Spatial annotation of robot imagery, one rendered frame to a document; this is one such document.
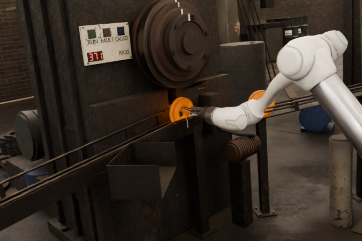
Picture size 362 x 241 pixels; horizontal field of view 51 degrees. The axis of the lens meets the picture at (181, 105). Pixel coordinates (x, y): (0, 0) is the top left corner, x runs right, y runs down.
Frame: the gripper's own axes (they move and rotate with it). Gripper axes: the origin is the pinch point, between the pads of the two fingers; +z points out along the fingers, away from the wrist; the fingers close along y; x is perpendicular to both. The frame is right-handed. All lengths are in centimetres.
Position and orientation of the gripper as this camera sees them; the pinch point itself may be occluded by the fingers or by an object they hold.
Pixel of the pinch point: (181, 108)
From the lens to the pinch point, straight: 204.5
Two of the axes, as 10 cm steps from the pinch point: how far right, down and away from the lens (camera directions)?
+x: -0.6, -9.7, -2.5
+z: -6.8, -1.5, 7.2
